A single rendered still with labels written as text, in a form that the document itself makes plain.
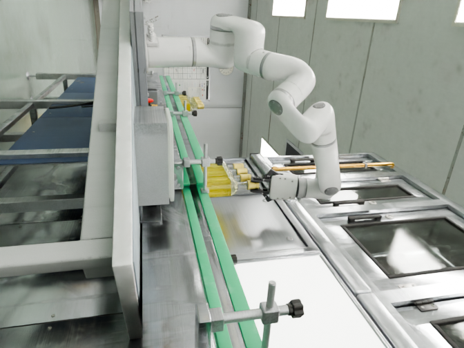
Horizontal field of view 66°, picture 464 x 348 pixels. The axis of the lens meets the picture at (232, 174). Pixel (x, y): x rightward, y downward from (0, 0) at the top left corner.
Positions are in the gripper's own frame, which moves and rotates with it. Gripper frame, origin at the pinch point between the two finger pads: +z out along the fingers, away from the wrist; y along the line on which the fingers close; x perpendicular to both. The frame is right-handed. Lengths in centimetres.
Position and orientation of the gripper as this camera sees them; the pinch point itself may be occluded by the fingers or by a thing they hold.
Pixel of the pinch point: (255, 184)
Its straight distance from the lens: 134.9
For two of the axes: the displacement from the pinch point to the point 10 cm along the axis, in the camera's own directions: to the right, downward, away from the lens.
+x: -0.3, 4.2, -9.1
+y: 0.6, -9.1, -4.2
